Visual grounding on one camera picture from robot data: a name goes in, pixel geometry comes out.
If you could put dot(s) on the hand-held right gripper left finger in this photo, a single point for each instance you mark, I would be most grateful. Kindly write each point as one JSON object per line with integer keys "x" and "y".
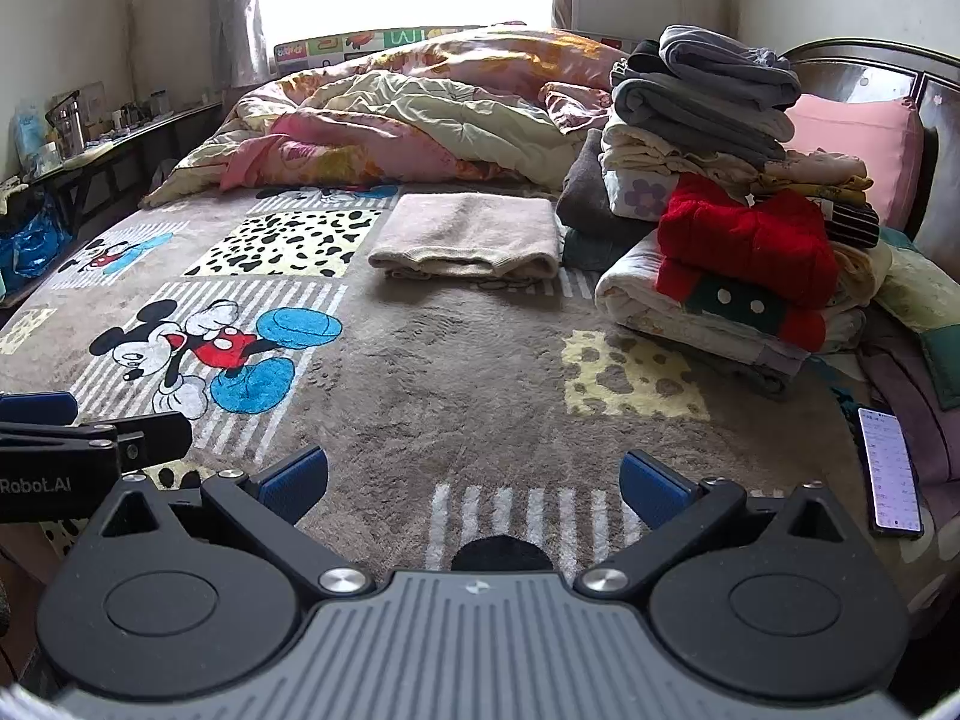
{"x": 296, "y": 484}

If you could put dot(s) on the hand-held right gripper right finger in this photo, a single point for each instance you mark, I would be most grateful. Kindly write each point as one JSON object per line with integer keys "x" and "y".
{"x": 652, "y": 484}

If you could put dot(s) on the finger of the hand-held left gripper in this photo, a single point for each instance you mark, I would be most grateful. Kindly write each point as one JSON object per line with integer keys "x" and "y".
{"x": 37, "y": 408}
{"x": 154, "y": 435}

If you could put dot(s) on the red knit sweater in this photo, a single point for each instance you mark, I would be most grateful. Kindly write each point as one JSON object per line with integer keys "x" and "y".
{"x": 742, "y": 240}

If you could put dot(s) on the blue plastic bag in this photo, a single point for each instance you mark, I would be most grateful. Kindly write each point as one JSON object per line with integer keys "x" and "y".
{"x": 30, "y": 244}

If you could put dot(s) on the cartoon printed blanket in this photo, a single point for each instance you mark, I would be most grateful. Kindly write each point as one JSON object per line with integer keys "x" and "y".
{"x": 450, "y": 390}

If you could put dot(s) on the green dotted garment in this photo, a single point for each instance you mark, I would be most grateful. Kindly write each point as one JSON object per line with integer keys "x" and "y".
{"x": 731, "y": 304}

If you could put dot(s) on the smartphone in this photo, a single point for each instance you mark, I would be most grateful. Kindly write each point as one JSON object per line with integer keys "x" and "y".
{"x": 891, "y": 471}

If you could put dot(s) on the dark teal folded garment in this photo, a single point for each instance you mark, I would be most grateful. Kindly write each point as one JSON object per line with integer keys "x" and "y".
{"x": 592, "y": 249}

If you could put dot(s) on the blue white package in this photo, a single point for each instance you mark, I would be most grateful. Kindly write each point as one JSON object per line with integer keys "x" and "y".
{"x": 30, "y": 139}

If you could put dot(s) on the purple cloth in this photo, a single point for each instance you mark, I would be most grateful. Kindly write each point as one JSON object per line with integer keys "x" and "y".
{"x": 919, "y": 397}

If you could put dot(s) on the dark side table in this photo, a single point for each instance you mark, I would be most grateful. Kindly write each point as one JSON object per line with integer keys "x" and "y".
{"x": 127, "y": 142}

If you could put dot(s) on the metal kettle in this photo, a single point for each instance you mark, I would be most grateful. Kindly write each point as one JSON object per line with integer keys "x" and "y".
{"x": 67, "y": 127}

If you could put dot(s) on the white purple flower garment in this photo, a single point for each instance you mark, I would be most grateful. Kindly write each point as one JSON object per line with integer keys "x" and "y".
{"x": 637, "y": 191}

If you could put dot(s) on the folded beige towel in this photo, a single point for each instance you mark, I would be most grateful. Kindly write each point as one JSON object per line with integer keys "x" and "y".
{"x": 469, "y": 232}

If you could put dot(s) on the black striped folded garment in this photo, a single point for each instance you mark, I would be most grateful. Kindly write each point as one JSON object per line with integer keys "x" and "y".
{"x": 851, "y": 223}

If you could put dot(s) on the green patchwork cushion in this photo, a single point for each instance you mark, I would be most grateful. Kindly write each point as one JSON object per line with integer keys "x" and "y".
{"x": 926, "y": 300}

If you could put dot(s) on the cream folded garment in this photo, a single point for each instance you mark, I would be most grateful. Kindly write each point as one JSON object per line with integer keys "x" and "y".
{"x": 675, "y": 154}

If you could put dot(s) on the yellow patterned folded garment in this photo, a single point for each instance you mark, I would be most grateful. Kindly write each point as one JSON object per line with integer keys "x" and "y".
{"x": 832, "y": 181}

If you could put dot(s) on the grey folded pants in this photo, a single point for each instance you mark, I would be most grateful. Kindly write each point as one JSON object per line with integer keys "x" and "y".
{"x": 697, "y": 116}

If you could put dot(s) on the pink floral quilt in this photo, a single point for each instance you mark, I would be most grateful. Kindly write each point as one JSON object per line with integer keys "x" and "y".
{"x": 405, "y": 120}

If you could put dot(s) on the pink pillow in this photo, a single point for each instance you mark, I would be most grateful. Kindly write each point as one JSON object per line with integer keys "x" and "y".
{"x": 862, "y": 150}

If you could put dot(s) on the light grey folded garment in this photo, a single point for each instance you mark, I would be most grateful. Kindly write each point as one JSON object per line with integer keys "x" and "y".
{"x": 735, "y": 64}

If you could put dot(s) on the dark wooden headboard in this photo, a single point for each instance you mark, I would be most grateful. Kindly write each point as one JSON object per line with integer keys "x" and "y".
{"x": 941, "y": 165}

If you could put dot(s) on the colourful picture board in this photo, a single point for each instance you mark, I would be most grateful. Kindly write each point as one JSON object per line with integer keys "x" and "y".
{"x": 337, "y": 45}

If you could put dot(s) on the light curtain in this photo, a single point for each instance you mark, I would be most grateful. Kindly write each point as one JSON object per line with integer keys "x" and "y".
{"x": 236, "y": 7}

